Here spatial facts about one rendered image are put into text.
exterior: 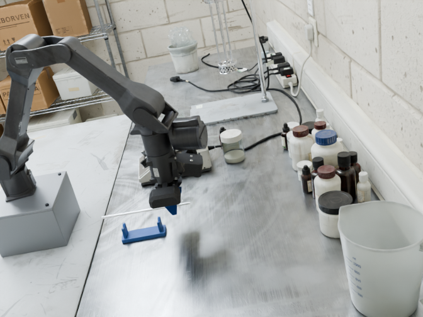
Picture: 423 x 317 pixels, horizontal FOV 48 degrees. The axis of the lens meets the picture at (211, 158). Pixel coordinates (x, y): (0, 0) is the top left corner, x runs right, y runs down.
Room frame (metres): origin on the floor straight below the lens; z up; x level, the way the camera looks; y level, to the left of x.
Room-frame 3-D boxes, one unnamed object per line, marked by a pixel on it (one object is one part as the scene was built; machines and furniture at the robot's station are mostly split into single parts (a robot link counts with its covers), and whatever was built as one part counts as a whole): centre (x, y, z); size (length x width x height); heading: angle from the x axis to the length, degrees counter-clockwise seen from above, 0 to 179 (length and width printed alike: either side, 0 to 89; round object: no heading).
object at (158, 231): (0.90, 0.18, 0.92); 0.10 x 0.03 x 0.04; 88
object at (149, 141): (0.89, 0.10, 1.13); 0.09 x 0.06 x 0.07; 73
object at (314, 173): (0.91, -0.23, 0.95); 0.04 x 0.04 x 0.10
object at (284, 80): (1.88, -0.35, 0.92); 0.40 x 0.06 x 0.04; 177
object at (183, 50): (2.22, 0.03, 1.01); 0.14 x 0.14 x 0.21
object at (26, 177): (1.01, 0.46, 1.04); 0.07 x 0.07 x 0.06; 7
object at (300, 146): (1.06, -0.23, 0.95); 0.06 x 0.06 x 0.11
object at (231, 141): (1.18, -0.06, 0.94); 0.06 x 0.06 x 0.08
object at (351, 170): (0.89, -0.28, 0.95); 0.04 x 0.04 x 0.11
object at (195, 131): (0.88, 0.06, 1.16); 0.12 x 0.08 x 0.11; 73
